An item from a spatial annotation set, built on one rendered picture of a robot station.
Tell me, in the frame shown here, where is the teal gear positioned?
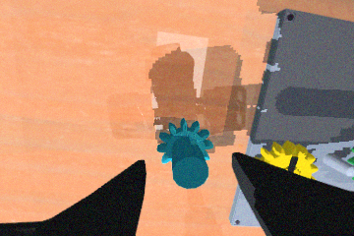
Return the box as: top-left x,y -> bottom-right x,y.
156,118 -> 213,189

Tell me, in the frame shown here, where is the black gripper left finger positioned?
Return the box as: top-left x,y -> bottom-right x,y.
0,160 -> 147,236

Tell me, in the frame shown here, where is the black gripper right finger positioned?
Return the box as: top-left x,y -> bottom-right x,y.
232,152 -> 354,236

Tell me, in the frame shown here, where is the yellow gear with black stripe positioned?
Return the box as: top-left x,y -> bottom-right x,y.
259,141 -> 319,180

